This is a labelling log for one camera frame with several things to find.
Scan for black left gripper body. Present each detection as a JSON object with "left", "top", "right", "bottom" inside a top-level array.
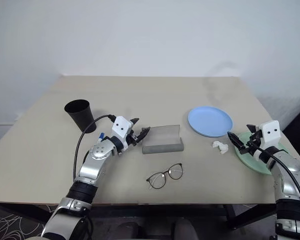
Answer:
[{"left": 126, "top": 129, "right": 143, "bottom": 149}]

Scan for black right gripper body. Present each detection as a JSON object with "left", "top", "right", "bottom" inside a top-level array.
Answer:
[{"left": 239, "top": 129, "right": 264, "bottom": 157}]

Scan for white tissue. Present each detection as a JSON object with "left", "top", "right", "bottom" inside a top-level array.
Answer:
[{"left": 212, "top": 140, "right": 230, "bottom": 155}]

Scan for light green plate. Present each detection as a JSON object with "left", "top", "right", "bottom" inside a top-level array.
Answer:
[{"left": 233, "top": 132, "right": 290, "bottom": 175}]

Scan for grey glasses case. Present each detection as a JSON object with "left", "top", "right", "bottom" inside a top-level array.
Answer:
[{"left": 141, "top": 124, "right": 185, "bottom": 155}]

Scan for black thin-framed eyeglasses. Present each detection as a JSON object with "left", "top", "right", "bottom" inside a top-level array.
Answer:
[{"left": 146, "top": 163, "right": 184, "bottom": 190}]

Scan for black plastic cup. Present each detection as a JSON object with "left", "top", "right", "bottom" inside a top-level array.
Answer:
[{"left": 64, "top": 99, "right": 98, "bottom": 134}]

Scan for light blue plate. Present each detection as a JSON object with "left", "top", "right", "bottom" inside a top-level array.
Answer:
[{"left": 187, "top": 105, "right": 234, "bottom": 138}]

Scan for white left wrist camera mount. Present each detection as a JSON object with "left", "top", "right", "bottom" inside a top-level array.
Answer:
[{"left": 111, "top": 115, "right": 135, "bottom": 151}]

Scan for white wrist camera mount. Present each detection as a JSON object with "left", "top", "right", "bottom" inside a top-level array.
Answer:
[
  {"left": 111, "top": 115, "right": 135, "bottom": 151},
  {"left": 257, "top": 119, "right": 282, "bottom": 157}
]

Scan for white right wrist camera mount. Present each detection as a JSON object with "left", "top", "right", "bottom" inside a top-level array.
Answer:
[{"left": 257, "top": 119, "right": 282, "bottom": 157}]

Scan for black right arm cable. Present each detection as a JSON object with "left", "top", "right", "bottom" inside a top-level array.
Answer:
[{"left": 254, "top": 147, "right": 300, "bottom": 203}]

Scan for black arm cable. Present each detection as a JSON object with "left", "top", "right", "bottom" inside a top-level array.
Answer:
[
  {"left": 254, "top": 147, "right": 300, "bottom": 203},
  {"left": 72, "top": 114, "right": 116, "bottom": 183}
]

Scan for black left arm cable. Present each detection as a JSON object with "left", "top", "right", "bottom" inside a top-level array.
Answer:
[{"left": 72, "top": 114, "right": 116, "bottom": 183}]

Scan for black metal table frame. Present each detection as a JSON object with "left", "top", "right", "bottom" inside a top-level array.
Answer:
[{"left": 0, "top": 201, "right": 278, "bottom": 230}]

